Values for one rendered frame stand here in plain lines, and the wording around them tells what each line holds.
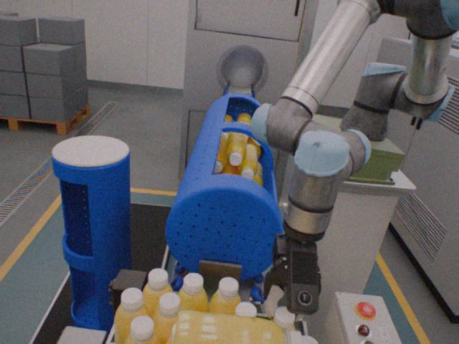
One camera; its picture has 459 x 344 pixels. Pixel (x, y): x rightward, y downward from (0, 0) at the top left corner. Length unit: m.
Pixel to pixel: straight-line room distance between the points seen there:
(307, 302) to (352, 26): 0.52
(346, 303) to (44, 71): 3.96
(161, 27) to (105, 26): 0.87
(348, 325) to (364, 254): 0.63
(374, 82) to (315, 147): 0.69
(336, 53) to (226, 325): 0.53
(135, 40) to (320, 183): 5.65
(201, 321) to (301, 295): 0.16
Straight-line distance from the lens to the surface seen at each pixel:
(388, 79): 1.19
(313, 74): 0.72
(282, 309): 0.73
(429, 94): 1.12
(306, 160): 0.54
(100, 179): 1.37
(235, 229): 0.86
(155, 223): 2.56
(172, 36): 5.97
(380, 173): 1.19
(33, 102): 4.51
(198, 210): 0.84
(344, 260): 1.35
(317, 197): 0.56
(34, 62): 4.38
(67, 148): 1.48
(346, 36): 0.77
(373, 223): 1.29
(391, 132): 3.41
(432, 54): 0.97
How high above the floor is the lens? 1.62
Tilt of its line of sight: 26 degrees down
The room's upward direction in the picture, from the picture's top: 7 degrees clockwise
